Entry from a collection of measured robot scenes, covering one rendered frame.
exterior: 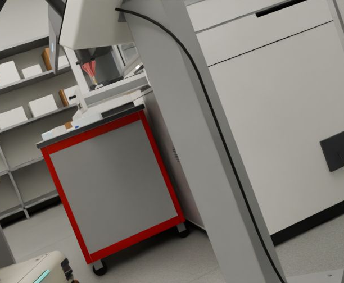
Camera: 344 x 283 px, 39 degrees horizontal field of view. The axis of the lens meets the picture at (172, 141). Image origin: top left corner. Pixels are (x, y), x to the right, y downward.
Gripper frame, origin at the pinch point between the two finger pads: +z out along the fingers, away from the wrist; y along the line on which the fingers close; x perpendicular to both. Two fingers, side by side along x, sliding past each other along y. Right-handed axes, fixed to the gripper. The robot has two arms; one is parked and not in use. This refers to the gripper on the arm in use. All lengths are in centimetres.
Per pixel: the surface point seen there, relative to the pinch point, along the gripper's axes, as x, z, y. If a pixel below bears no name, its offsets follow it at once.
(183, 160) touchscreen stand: -110, 41, -24
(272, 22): -73, 10, 56
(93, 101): -15.3, 13.0, -9.8
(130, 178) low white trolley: 7, 56, 1
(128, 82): -19.3, 10.2, 8.3
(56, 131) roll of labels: 17.2, 19.1, -23.1
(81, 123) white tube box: 21.5, 19.7, -8.2
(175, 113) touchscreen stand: -113, 28, -22
